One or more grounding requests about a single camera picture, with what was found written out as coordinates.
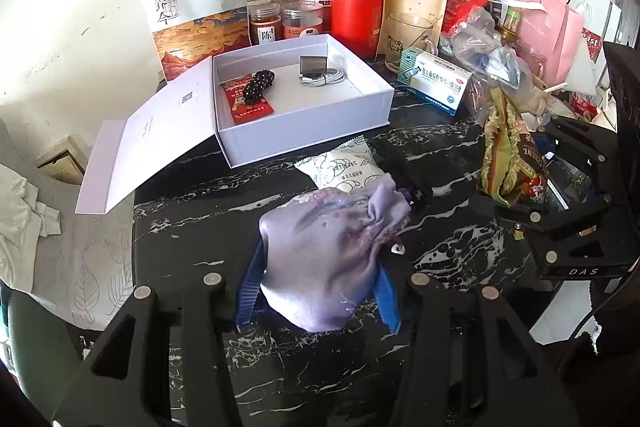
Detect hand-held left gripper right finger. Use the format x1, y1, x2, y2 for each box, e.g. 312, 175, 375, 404
374, 257, 586, 427

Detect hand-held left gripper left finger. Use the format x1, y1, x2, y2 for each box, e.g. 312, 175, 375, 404
52, 252, 266, 427

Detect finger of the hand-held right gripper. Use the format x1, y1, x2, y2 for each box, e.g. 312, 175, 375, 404
492, 194, 621, 234
542, 116, 618, 172

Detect green gold snack bag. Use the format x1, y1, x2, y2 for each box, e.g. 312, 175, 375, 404
477, 87, 551, 208

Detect purple sachet with tassel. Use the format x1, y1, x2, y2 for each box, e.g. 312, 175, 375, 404
258, 173, 426, 334

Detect white gift box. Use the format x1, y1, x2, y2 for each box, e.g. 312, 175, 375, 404
75, 33, 395, 214

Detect red snack packet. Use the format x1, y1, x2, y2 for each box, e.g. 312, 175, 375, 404
221, 77, 277, 124

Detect black polka dot scrunchie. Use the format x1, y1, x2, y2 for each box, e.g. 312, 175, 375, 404
243, 70, 277, 105

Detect white cable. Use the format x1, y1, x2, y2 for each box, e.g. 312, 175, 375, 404
299, 71, 346, 86

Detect small dark square box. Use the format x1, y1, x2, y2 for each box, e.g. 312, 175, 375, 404
299, 54, 328, 78

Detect small red white packet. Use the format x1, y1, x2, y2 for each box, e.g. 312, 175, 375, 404
570, 93, 601, 120

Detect wooden toy figure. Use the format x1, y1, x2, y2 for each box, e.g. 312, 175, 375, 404
520, 79, 568, 112

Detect pink paper bag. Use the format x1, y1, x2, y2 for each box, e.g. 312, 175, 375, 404
512, 0, 585, 85

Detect clear plastic bag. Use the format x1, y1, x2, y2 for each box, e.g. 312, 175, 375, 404
440, 4, 531, 128

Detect green lid glass jar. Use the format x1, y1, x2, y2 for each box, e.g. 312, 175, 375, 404
502, 9, 523, 40

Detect white paper bag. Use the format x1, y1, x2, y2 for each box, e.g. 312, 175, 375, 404
565, 0, 623, 92

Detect white printed packet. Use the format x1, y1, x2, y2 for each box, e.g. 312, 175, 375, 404
294, 134, 386, 195

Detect white blue medicine box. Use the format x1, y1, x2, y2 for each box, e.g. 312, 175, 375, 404
397, 48, 472, 116

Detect leaf pattern blanket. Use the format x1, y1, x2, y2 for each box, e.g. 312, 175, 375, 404
0, 202, 136, 333

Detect red foil packet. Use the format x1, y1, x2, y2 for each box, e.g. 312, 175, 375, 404
442, 0, 493, 32

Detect clear glass mug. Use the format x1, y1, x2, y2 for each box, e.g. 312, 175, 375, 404
384, 13, 438, 75

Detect green chair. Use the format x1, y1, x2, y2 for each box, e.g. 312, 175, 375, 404
0, 287, 86, 378

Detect grey white cloth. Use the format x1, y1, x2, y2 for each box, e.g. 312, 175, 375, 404
0, 164, 61, 253

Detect red canister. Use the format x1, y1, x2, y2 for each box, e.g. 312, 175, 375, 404
331, 0, 383, 58

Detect clear jar with brown powder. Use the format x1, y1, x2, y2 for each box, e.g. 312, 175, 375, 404
248, 2, 282, 45

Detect clear jar with red label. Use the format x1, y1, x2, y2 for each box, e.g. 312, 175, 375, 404
281, 2, 324, 40

